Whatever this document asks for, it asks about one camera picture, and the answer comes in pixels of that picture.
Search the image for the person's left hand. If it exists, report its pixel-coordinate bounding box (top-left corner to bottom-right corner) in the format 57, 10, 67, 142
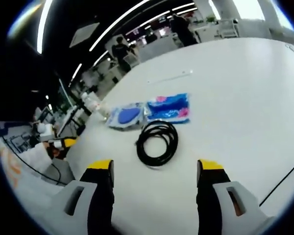
48, 144, 66, 160

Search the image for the blue and pink packet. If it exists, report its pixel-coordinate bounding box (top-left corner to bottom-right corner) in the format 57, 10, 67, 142
144, 92, 191, 124

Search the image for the thin clear plastic strip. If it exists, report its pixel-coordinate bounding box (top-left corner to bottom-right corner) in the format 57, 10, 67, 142
147, 70, 193, 84

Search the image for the clear packet with blue pad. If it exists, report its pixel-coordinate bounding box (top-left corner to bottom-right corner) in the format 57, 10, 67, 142
105, 101, 145, 130

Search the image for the white table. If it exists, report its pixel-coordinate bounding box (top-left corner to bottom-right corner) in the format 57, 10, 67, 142
63, 38, 294, 235

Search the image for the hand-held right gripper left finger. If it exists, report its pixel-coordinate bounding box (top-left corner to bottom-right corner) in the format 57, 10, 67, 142
38, 158, 115, 235

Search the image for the small clear plastic packet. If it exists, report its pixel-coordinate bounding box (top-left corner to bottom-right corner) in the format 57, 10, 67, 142
98, 100, 111, 118

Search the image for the white shelf cart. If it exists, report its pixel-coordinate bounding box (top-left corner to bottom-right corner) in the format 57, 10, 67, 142
217, 18, 240, 39

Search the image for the grey ceiling panel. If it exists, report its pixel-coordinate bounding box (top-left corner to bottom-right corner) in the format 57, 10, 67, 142
69, 22, 100, 48

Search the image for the ceiling light strip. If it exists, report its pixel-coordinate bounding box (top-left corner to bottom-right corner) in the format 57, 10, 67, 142
89, 0, 150, 52
69, 63, 83, 86
36, 0, 53, 54
126, 2, 199, 35

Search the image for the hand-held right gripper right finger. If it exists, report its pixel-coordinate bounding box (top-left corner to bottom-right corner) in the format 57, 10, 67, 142
196, 159, 277, 235

